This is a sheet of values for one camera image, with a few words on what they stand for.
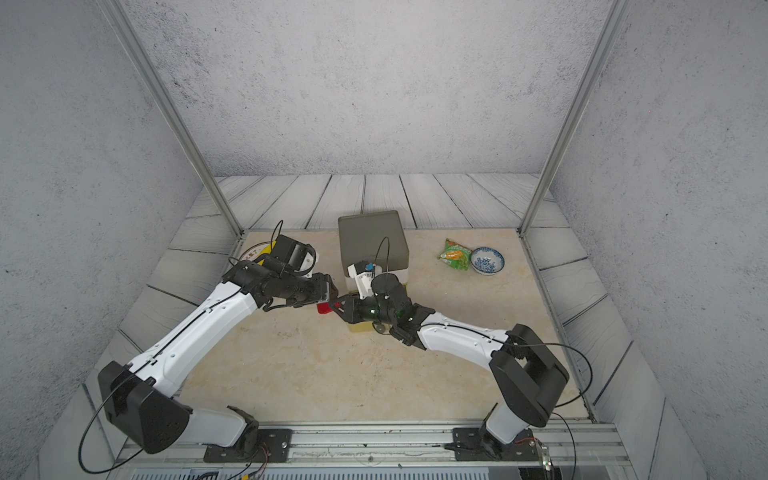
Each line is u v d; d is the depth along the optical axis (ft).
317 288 2.25
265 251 3.54
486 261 3.60
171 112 2.85
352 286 2.34
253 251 3.76
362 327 3.07
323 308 2.48
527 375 1.43
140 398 1.26
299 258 2.02
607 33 2.40
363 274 2.34
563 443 2.44
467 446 2.38
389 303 2.05
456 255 3.51
